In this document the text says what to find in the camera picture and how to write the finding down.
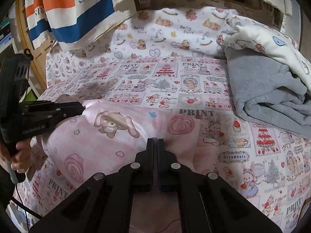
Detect pink strawberry print bedsheet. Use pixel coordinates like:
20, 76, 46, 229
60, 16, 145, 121
14, 61, 310, 232

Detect pink cartoon print pants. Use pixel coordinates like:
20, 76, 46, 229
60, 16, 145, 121
39, 94, 219, 233

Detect white Hello Kitty pillow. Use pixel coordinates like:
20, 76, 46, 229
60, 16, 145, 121
217, 16, 310, 91

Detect baby bear print sheet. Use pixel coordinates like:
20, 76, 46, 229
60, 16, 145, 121
45, 6, 297, 88

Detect black cable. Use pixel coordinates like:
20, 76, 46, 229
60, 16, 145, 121
9, 183, 44, 232

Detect grey folded blanket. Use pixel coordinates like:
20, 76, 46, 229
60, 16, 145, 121
225, 47, 310, 138

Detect person's left hand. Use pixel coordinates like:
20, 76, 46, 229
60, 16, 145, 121
1, 138, 32, 174

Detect wooden door with glass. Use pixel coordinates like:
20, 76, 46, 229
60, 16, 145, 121
15, 0, 53, 94

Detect striped Paris curtain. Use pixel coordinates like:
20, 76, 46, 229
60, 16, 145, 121
24, 0, 286, 51

